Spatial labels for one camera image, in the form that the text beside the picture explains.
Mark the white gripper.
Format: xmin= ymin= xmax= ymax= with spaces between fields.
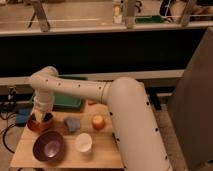
xmin=33 ymin=97 xmax=54 ymax=122

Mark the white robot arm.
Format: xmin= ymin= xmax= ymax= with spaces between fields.
xmin=29 ymin=66 xmax=173 ymax=171

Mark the red bowl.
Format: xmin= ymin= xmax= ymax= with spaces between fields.
xmin=27 ymin=113 xmax=53 ymax=133

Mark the purple bowl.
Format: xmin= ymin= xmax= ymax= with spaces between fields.
xmin=33 ymin=131 xmax=64 ymax=162

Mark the green plastic tray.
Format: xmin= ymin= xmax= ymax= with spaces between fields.
xmin=53 ymin=75 xmax=87 ymax=111

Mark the blue box on floor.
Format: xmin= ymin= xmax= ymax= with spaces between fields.
xmin=15 ymin=108 xmax=31 ymax=126

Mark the orange toy carrot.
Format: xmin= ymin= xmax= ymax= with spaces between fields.
xmin=87 ymin=100 xmax=97 ymax=105

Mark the white cup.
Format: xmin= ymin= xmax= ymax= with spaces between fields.
xmin=75 ymin=133 xmax=93 ymax=154

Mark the yellow orange toy fruit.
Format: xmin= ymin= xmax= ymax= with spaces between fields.
xmin=92 ymin=115 xmax=105 ymax=130

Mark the black cable on floor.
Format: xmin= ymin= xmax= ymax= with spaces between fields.
xmin=0 ymin=99 xmax=18 ymax=154

